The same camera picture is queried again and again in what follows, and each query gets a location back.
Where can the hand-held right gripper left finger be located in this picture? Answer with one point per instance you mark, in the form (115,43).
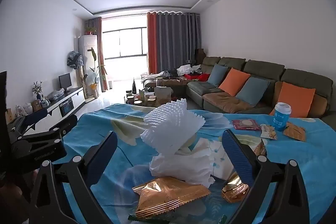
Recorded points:
(105,151)

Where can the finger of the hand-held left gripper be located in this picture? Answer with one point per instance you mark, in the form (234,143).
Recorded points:
(36,119)
(67,123)

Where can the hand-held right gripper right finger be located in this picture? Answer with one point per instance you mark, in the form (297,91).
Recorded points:
(236,155)

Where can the white tissue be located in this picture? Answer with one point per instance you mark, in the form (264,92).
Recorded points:
(181,167)

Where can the dark green snack wrapper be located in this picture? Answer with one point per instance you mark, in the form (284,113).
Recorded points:
(222,220)

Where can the white foam fruit net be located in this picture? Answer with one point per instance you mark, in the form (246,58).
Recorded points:
(170,121)

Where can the clear green snack wrapper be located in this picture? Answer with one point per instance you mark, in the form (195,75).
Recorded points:
(139,218)

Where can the large gold snack wrapper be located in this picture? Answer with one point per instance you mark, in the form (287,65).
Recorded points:
(168,195)

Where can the white round jar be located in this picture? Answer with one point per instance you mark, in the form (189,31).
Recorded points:
(29,108)

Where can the brown picture box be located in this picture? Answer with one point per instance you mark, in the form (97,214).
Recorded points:
(36,105)

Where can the blue white porcelain jar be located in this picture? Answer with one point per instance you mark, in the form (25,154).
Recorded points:
(45,102)

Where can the small gold wrapper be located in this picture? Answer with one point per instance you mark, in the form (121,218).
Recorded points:
(260,149)

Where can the white black TV cabinet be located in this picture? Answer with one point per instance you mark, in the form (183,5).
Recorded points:
(76,98)

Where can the blue vase with twigs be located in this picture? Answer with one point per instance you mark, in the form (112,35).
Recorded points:
(38,90)

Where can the clear plastic bag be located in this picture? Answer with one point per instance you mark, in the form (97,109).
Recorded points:
(56,95)

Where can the red flat packet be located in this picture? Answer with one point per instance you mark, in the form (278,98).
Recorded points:
(246,124)

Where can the crumpled shiny gold wrapper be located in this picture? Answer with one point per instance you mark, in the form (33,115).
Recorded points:
(233,191)

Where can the white snack wrapper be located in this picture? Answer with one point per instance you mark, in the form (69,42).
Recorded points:
(269,132)

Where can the black computer monitor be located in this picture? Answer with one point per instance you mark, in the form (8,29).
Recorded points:
(64,80)

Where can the blue floral blanket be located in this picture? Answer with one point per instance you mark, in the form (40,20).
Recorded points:
(288,161)

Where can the tall green potted plant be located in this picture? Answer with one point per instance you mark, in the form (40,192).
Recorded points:
(95,77)

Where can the small white bin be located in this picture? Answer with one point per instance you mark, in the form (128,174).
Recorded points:
(111,85)

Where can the blue paper cup white lid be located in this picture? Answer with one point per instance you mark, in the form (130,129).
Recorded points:
(282,119)

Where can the group of glass jars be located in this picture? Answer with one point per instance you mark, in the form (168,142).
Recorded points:
(139,99)

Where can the brown gold snack wrapper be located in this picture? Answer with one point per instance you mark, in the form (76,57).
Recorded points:
(295,132)

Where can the covered standing fan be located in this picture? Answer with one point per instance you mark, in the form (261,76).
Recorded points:
(74,58)

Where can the blue cushion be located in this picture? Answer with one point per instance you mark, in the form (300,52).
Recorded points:
(219,74)
(253,91)

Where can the white standing air conditioner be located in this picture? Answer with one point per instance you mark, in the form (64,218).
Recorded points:
(88,56)

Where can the orange cushion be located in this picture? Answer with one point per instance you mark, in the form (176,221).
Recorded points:
(233,82)
(295,99)

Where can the dark coffee table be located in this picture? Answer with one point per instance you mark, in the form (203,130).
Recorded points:
(178,94)

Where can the narrow orange grey curtain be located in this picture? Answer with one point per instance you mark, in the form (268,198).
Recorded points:
(98,37)

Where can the grey green sofa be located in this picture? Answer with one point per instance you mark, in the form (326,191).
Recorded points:
(262,66)

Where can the small red potted plant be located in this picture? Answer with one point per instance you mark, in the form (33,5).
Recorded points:
(90,30)

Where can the window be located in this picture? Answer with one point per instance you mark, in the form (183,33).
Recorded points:
(126,43)

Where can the pile of clothes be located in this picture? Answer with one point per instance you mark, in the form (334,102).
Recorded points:
(183,70)

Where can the brown cardboard boxes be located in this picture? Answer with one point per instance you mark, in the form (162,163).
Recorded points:
(200,54)

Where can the wide orange grey curtain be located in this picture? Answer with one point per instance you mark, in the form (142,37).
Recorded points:
(176,40)

